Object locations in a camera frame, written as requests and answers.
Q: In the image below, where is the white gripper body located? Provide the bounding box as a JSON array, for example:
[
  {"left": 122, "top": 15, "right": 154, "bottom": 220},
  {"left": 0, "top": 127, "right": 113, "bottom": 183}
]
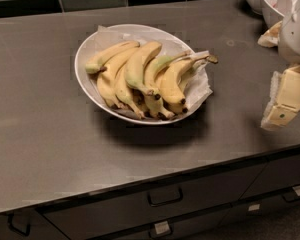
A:
[{"left": 278, "top": 0, "right": 300, "bottom": 64}]

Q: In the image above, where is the black drawer handle middle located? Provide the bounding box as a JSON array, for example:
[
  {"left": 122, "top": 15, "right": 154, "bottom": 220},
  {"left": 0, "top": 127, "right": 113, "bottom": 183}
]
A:
[{"left": 147, "top": 187, "right": 183, "bottom": 207}]

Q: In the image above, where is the top left yellow banana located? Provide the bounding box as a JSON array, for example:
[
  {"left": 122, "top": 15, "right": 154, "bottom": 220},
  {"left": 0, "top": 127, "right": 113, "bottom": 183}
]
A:
[{"left": 85, "top": 41, "right": 140, "bottom": 74}]

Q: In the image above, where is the lower drawer handle with label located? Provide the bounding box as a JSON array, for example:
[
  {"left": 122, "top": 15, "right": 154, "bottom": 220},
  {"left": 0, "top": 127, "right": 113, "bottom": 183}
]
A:
[{"left": 148, "top": 221, "right": 173, "bottom": 239}]

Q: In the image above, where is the black drawer handle left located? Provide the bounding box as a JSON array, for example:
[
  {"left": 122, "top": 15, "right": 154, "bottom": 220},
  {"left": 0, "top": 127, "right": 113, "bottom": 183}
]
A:
[{"left": 7, "top": 214, "right": 31, "bottom": 237}]

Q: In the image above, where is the central yellow-green banana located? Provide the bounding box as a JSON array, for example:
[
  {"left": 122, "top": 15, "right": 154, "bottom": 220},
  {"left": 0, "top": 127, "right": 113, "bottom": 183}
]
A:
[{"left": 124, "top": 41, "right": 162, "bottom": 96}]

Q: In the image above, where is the greenish stem banana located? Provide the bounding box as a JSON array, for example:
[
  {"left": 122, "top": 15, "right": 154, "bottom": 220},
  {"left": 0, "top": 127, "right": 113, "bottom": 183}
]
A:
[{"left": 143, "top": 50, "right": 192, "bottom": 120}]

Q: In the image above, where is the lower left yellow banana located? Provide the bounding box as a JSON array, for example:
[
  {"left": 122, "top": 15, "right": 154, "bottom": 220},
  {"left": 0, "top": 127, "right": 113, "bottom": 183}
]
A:
[{"left": 114, "top": 66, "right": 145, "bottom": 119}]

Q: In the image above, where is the drawer handle with label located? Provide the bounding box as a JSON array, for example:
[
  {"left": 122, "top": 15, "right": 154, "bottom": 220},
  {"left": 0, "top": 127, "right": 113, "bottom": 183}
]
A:
[
  {"left": 282, "top": 185, "right": 300, "bottom": 203},
  {"left": 148, "top": 221, "right": 173, "bottom": 239}
]

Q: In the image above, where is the black drawer handle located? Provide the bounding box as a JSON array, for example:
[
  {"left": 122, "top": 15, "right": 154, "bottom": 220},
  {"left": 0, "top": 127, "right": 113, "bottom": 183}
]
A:
[
  {"left": 7, "top": 214, "right": 31, "bottom": 237},
  {"left": 147, "top": 187, "right": 183, "bottom": 207}
]

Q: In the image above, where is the white bowl right front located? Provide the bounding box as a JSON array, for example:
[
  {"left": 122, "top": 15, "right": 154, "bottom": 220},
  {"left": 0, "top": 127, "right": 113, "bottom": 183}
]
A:
[{"left": 259, "top": 0, "right": 300, "bottom": 29}]

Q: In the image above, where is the yellow banana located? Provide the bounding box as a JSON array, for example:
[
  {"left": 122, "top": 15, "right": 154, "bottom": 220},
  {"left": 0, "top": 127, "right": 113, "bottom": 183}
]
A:
[
  {"left": 114, "top": 66, "right": 145, "bottom": 119},
  {"left": 96, "top": 47, "right": 138, "bottom": 108},
  {"left": 159, "top": 55, "right": 218, "bottom": 105},
  {"left": 85, "top": 41, "right": 140, "bottom": 74}
]

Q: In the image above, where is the white oval bowl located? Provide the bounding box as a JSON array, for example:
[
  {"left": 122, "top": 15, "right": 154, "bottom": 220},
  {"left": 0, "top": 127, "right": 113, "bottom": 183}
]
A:
[{"left": 74, "top": 24, "right": 212, "bottom": 126}]

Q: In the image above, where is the right drawer handle with label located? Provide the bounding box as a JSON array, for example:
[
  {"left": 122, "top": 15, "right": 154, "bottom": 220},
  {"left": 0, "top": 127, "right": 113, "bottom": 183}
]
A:
[{"left": 282, "top": 185, "right": 300, "bottom": 203}]

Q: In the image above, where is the white label sticker drawer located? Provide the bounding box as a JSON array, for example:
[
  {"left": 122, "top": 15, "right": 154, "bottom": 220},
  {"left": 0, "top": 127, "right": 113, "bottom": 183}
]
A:
[{"left": 248, "top": 204, "right": 260, "bottom": 212}]

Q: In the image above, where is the upper middle drawer front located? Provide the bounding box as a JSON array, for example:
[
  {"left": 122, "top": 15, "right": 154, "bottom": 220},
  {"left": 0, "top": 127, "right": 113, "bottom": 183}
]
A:
[{"left": 42, "top": 164, "right": 264, "bottom": 240}]

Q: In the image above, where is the right front yellow banana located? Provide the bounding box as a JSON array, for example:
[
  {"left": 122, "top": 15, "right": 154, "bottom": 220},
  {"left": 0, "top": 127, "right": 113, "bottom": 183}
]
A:
[{"left": 159, "top": 55, "right": 218, "bottom": 105}]

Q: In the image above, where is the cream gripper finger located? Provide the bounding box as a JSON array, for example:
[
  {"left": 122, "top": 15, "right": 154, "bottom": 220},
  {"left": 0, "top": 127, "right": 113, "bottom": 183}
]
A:
[
  {"left": 261, "top": 64, "right": 300, "bottom": 131},
  {"left": 257, "top": 21, "right": 282, "bottom": 48}
]

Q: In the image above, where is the far right back banana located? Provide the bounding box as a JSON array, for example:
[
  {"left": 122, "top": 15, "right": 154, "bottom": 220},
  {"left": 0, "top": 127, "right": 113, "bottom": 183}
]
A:
[{"left": 179, "top": 62, "right": 206, "bottom": 92}]

